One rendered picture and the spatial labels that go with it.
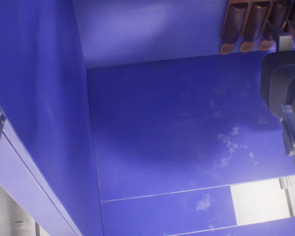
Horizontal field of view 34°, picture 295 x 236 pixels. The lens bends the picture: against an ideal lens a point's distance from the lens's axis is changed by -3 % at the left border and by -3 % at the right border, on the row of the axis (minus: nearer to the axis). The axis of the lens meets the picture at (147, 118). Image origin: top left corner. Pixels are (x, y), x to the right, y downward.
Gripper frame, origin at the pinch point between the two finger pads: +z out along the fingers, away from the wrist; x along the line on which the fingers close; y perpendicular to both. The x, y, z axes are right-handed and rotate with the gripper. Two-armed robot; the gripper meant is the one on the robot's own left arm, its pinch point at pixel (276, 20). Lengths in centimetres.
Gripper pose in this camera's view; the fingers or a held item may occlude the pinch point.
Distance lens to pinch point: 47.7
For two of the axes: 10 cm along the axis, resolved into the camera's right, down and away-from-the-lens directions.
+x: 9.9, -1.2, 0.6
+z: -1.1, -5.1, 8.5
